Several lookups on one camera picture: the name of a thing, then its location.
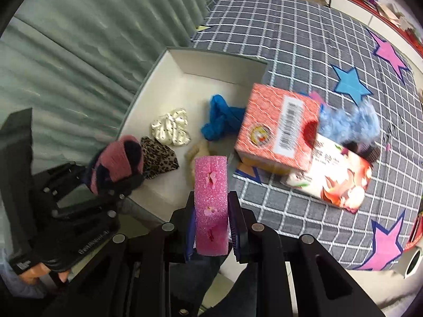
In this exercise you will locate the pink foam sponge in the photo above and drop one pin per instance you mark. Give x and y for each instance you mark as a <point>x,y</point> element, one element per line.
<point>211,198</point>

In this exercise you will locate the light blue fluffy cloth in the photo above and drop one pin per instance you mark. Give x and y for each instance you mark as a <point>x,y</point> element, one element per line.
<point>347,125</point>

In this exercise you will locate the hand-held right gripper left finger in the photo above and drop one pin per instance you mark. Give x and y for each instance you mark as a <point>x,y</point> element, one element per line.
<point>190,234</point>

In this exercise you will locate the floral tissue packet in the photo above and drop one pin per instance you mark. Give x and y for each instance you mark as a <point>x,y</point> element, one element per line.
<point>333,178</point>

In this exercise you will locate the person's left hand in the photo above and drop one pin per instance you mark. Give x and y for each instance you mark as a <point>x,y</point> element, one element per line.
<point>29,275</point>

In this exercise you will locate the leopard print scrunchie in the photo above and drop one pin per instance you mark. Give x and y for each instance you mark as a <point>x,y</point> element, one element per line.
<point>158,158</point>

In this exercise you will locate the white low cabinet red top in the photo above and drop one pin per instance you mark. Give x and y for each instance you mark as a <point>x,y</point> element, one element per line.
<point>363,0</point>

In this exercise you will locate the grey cardboard box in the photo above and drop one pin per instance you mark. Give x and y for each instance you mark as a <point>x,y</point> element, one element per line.
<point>191,89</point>

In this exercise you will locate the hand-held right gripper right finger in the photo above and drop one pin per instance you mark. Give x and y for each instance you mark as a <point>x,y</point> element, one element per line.
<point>234,228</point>

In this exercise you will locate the grey checked star tablecloth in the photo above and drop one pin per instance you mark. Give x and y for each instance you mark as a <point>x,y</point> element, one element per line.
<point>297,39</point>

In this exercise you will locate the white dotted scrunchie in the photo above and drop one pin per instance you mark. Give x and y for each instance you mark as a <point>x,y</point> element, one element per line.
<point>172,127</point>

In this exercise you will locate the red patterned carton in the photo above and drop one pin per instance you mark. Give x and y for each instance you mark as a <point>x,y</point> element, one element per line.
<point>264,115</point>

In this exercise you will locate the beige sock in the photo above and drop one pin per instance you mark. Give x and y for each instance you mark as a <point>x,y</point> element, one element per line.
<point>198,150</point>

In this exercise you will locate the dark striped knit sock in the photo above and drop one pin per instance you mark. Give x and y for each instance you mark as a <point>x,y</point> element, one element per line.
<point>370,153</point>

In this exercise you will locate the large blue plastic shoe cover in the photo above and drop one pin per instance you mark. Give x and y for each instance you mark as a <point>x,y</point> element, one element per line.
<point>219,119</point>

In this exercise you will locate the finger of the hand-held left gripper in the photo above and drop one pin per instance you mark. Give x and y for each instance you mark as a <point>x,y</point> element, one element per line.
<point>122,188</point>
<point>64,180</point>

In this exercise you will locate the pink navy knit sock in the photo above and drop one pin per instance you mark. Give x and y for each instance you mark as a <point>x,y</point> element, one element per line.
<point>119,155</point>

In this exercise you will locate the person's leg in jeans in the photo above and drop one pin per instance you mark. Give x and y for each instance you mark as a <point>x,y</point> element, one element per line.
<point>211,280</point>

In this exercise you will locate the white round container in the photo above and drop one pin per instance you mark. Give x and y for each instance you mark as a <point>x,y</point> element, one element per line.
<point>413,261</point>

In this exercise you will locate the red round table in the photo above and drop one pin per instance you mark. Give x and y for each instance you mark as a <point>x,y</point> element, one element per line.
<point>417,234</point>

